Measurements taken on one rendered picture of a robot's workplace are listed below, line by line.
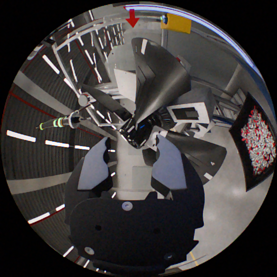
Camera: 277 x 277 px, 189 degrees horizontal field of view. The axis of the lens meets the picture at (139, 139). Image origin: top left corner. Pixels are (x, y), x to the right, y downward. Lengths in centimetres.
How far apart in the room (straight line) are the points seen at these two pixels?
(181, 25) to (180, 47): 56
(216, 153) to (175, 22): 48
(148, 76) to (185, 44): 85
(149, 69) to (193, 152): 26
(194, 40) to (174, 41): 20
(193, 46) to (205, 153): 90
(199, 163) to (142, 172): 725
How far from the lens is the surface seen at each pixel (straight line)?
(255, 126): 35
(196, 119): 31
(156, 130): 37
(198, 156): 32
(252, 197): 131
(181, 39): 96
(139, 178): 765
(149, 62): 16
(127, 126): 36
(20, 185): 355
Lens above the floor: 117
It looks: 2 degrees up
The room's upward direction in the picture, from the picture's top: 90 degrees counter-clockwise
